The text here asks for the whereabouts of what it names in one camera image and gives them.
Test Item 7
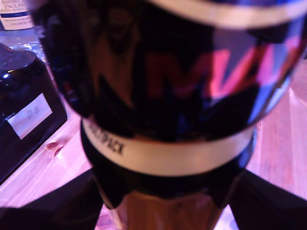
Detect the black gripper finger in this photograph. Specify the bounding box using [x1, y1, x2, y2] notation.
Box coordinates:
[230, 171, 307, 230]
[0, 168, 107, 230]

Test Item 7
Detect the black Pepsi Max can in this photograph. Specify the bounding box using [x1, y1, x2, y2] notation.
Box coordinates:
[80, 118, 255, 230]
[28, 0, 307, 144]

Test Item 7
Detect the black Pepsi 24-can pack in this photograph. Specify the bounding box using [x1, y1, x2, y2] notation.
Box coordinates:
[0, 43, 68, 185]

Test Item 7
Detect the large clear water bottle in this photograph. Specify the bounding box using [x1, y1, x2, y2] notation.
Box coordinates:
[0, 0, 46, 60]

